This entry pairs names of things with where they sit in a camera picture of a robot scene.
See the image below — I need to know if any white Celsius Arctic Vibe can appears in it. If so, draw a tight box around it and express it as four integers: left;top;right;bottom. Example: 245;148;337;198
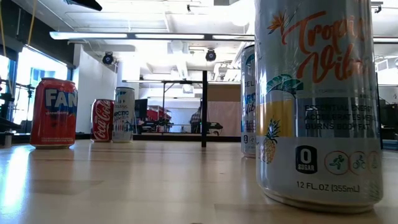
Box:
112;86;136;144
240;44;257;159

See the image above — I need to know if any red Coca-Cola can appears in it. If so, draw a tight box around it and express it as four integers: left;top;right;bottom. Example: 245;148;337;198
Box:
90;98;115;143

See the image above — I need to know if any person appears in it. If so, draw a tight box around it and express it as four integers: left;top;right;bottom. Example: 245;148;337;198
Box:
189;105;203;134

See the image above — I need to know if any black chair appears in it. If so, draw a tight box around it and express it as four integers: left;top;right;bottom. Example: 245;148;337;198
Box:
206;121;224;135

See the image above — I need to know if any beige partition panel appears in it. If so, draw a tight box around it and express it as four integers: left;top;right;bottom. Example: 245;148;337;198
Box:
207;100;243;137

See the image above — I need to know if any red storage cart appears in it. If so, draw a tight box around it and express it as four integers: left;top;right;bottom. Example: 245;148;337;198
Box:
146;105;172;125

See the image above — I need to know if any black monitor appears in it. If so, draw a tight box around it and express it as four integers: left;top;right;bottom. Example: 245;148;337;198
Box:
135;98;149;125

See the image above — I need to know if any Celsius Tropical Vibe can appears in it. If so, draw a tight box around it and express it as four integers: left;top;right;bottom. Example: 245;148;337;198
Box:
254;0;384;215

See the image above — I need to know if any long ceiling light bar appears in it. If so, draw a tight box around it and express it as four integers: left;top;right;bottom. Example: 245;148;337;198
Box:
49;30;398;44

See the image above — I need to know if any red Fanta strawberry can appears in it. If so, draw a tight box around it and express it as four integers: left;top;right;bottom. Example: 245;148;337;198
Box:
30;77;78;150

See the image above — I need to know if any black overhead fixture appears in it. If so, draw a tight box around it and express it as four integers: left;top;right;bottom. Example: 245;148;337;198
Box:
64;0;103;12

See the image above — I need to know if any black tripod stand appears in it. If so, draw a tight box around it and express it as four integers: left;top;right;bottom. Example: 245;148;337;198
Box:
14;81;37;133

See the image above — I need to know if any dark office furniture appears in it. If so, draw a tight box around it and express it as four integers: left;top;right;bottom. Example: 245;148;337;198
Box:
381;98;398;141

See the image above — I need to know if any black equipment rack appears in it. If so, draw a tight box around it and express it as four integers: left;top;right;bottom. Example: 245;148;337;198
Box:
0;77;22;149

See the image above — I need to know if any black table frame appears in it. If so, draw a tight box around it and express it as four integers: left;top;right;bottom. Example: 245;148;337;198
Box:
12;132;243;144

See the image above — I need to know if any yellow cable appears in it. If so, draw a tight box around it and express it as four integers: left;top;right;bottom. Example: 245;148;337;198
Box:
26;0;38;47

